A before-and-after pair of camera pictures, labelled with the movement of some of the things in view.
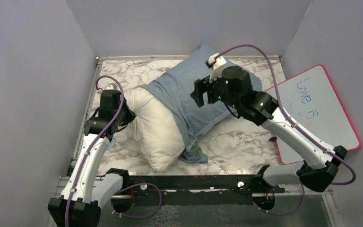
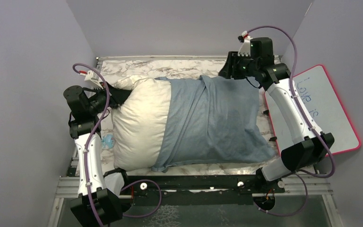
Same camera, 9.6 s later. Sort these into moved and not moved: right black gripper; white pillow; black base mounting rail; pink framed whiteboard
Moved: white pillow; right black gripper
Not moved: pink framed whiteboard; black base mounting rail
